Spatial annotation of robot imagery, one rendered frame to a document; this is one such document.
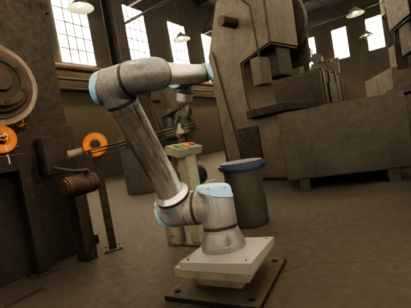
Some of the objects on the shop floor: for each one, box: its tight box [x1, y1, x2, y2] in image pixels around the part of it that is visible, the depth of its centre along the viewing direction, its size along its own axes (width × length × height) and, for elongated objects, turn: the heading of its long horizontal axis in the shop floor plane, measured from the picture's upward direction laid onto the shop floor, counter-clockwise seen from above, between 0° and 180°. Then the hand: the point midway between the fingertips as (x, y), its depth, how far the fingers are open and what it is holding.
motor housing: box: [59, 172, 100, 263], centre depth 188 cm, size 13×22×54 cm
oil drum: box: [117, 137, 155, 196], centre depth 462 cm, size 59×59×89 cm
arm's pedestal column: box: [165, 257, 286, 308], centre depth 127 cm, size 40×40×8 cm
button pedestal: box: [165, 143, 204, 248], centre depth 183 cm, size 16×24×62 cm
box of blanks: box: [277, 91, 411, 191], centre depth 299 cm, size 103×83×77 cm
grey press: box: [311, 53, 343, 81], centre depth 1159 cm, size 162×139×325 cm
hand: (177, 135), depth 175 cm, fingers closed
